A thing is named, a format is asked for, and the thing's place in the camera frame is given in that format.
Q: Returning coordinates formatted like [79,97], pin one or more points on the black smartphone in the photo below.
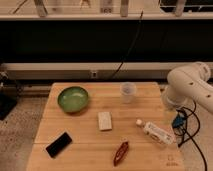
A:
[58,145]

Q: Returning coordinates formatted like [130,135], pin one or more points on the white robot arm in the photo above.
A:
[189,82]

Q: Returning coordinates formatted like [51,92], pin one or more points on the black stand at left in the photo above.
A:
[7,103]

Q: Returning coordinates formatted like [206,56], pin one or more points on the blue power adapter box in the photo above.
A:
[178,121]

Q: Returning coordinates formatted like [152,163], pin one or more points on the green ceramic bowl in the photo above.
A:
[73,99]

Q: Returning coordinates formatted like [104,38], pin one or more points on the red chili pepper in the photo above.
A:
[120,153]

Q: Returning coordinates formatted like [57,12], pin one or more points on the clear plastic cup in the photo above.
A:
[128,91]

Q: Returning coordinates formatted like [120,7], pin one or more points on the white wall outlet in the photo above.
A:
[94,74]

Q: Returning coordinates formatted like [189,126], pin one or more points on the white rectangular block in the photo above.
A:
[104,121]

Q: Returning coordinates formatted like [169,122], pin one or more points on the clear plastic water bottle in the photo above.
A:
[155,132]

